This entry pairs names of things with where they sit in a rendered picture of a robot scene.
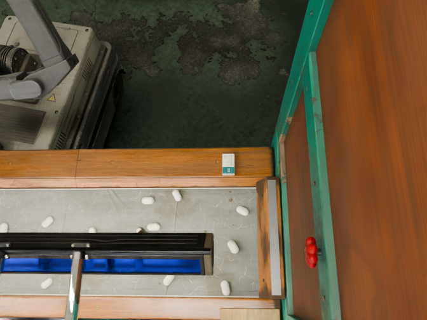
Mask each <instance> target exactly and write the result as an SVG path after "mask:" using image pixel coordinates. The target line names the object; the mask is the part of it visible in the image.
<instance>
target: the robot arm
mask: <svg viewBox="0 0 427 320"><path fill-rule="evenodd" d="M7 2H8V4H9V5H10V7H11V9H12V10H13V12H14V14H15V15H16V17H17V18H18V21H19V22H20V23H21V25H22V27H23V28H24V30H25V32H26V33H27V35H28V37H29V39H30V40H31V42H32V43H33V45H34V47H35V49H36V51H37V53H38V55H39V57H40V60H41V62H42V64H43V65H44V67H41V68H39V69H38V70H36V71H32V72H26V71H23V72H16V73H12V74H7V75H2V76H0V101H3V100H24V99H28V98H33V99H41V98H44V97H45V96H46V95H47V94H49V93H50V92H51V91H52V90H53V89H54V88H55V87H56V86H58V85H59V84H60V83H61V82H62V81H63V80H64V79H65V78H66V77H67V75H68V74H69V73H70V72H71V71H72V70H73V68H75V66H77V64H78V63H79V59H78V58H77V56H76V54H75V53H74V54H72V53H71V51H70V49H69V48H68V47H67V45H66V44H65V43H64V42H63V40H62V38H61V37H60V35H59V34H58V32H57V30H56V28H55V26H54V25H53V23H52V21H51V20H50V18H49V16H48V14H47V12H46V11H45V9H44V7H43V5H42V4H41V2H40V0H7Z"/></svg>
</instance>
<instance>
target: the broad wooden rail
mask: <svg viewBox="0 0 427 320"><path fill-rule="evenodd" d="M222 154H234V175H222ZM266 177H275V156H274V148H273V147H210V148H154V149H48V150H0V189H125V188H249V187H256V182H258V181H259V180H262V179H264V178H266Z"/></svg>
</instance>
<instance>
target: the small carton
mask: <svg viewBox="0 0 427 320"><path fill-rule="evenodd" d="M222 175H234V154H222Z"/></svg>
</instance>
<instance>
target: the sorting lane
mask: <svg viewBox="0 0 427 320"><path fill-rule="evenodd" d="M174 190H178V191H179V193H180V195H181V197H182V199H181V200H180V201H176V200H175V198H174V196H173V194H172V192H173V191H174ZM144 197H152V198H153V199H154V202H153V203H152V204H144V203H143V202H142V199H143V198H144ZM239 206H242V207H244V208H246V209H247V210H248V211H249V213H248V215H246V216H245V215H242V214H240V213H238V212H237V210H236V209H237V207H239ZM48 217H53V222H52V223H51V224H50V225H49V226H48V227H43V226H42V222H43V221H45V220H46V219H47V218H48ZM2 223H7V224H8V231H7V232H88V230H89V229H90V228H91V227H94V228H95V229H96V232H137V229H139V228H141V229H142V230H143V231H144V232H149V233H213V240H214V265H213V275H212V276H206V275H205V276H175V277H174V279H173V280H172V282H171V283H170V284H169V285H165V284H164V283H163V280H164V278H166V276H160V275H83V285H82V292H81V296H132V297H243V298H259V271H258V230H257V194H256V187H249V188H125V189H0V225H1V224H2ZM150 223H158V224H159V225H160V228H159V229H158V230H148V229H147V226H148V224H150ZM230 240H233V241H234V242H235V243H236V245H237V247H238V249H239V250H238V252H237V253H232V252H231V250H230V249H229V247H228V245H227V243H228V241H230ZM69 277H70V274H3V276H2V280H1V286H0V295H67V292H68V286H69ZM47 279H52V280H53V283H52V284H51V285H50V286H49V287H47V288H45V289H43V288H42V287H41V284H42V283H43V282H44V281H46V280H47ZM223 281H227V282H228V283H229V289H230V294H229V295H227V296H226V295H224V294H223V293H222V288H221V282H223Z"/></svg>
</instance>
